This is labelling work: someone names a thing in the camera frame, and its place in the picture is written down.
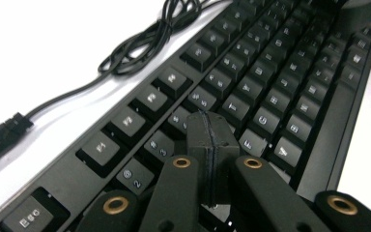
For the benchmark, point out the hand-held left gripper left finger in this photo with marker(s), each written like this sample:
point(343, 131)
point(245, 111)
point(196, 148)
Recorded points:
point(199, 138)

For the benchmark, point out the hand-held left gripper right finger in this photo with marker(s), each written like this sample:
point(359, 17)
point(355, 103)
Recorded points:
point(225, 145)

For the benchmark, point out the black computer keyboard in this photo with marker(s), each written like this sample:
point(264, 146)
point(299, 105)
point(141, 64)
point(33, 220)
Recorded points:
point(270, 80)

